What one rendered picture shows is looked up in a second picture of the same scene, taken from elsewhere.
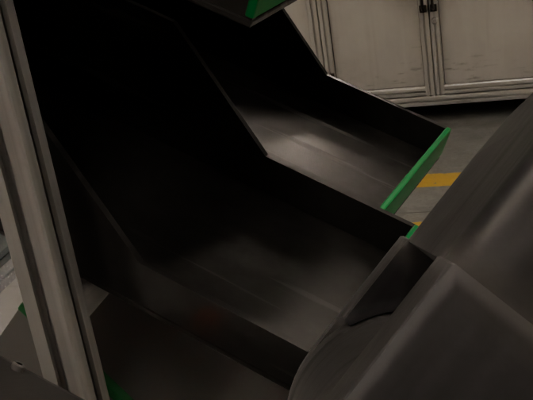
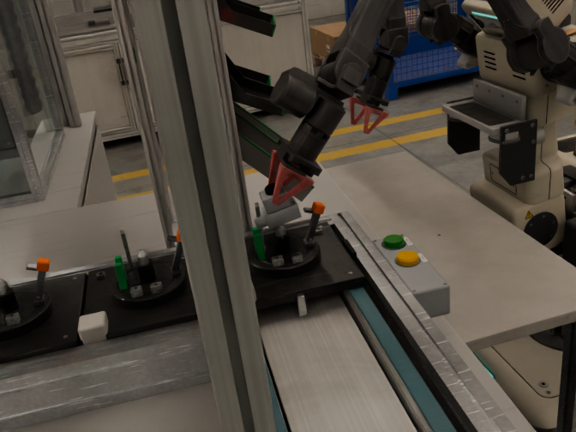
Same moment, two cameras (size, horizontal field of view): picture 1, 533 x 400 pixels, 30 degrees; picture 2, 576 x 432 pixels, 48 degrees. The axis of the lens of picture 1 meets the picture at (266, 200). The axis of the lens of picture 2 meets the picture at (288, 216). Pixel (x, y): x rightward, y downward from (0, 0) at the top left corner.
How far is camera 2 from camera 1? 0.99 m
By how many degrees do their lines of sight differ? 26
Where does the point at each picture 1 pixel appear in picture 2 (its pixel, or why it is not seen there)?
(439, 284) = (345, 49)
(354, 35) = (86, 101)
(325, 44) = not seen: hidden behind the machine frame
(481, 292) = (348, 50)
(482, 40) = not seen: hidden behind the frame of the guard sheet
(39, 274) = (225, 95)
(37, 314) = (226, 105)
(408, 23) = (116, 92)
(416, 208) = (147, 184)
